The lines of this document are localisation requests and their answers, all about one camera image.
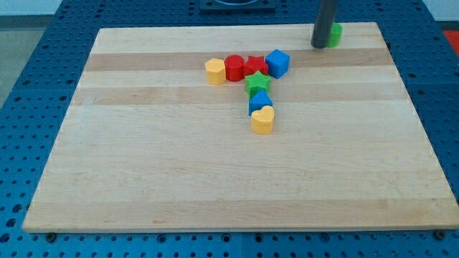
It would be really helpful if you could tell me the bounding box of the green cylinder block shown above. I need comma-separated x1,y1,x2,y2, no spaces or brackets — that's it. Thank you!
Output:
327,22,343,48

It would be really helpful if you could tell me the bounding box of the yellow heart block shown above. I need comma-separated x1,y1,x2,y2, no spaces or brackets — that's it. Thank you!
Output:
251,105,275,135

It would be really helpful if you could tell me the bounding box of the blue triangle block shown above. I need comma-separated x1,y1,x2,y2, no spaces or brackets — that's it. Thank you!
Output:
248,90,273,116

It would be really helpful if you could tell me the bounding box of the green star block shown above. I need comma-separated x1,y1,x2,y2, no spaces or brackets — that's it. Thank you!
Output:
245,71,271,99

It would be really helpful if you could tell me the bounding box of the yellow pentagon block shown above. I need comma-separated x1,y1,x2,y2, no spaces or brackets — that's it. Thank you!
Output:
204,58,226,85

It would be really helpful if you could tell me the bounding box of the red cylinder block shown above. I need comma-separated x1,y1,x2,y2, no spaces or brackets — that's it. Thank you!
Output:
224,54,245,82

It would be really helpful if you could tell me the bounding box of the red star block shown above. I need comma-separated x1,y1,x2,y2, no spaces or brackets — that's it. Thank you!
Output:
243,56,269,76

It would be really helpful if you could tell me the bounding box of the blue cube block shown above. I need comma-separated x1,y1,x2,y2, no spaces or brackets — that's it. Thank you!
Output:
265,49,290,79

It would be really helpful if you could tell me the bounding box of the light wooden board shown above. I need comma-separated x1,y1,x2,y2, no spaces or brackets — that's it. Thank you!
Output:
22,22,458,233

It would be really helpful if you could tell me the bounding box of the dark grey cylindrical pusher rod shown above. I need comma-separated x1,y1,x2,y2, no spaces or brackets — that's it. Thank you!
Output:
311,0,339,49

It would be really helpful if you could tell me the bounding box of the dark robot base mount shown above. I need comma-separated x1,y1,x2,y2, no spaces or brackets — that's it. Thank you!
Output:
197,0,276,13

